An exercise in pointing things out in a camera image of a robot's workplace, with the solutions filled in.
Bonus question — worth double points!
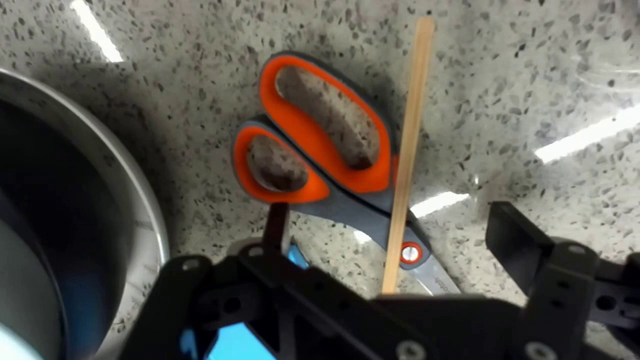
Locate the small blue lid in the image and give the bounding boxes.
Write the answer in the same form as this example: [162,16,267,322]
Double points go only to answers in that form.
[178,240,314,360]

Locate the light blue bowl, white contents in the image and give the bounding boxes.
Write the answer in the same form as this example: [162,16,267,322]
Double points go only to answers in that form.
[0,65,172,360]

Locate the plain wooden chopstick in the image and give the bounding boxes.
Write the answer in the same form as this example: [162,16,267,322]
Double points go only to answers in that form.
[377,16,437,296]

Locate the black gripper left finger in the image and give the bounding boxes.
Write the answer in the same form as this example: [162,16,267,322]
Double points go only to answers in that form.
[117,201,376,360]

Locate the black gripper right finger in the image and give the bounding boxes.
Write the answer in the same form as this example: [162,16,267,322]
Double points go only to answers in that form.
[483,198,640,360]

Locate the orange handled scissors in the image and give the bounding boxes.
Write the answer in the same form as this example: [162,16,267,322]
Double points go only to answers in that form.
[229,49,463,297]

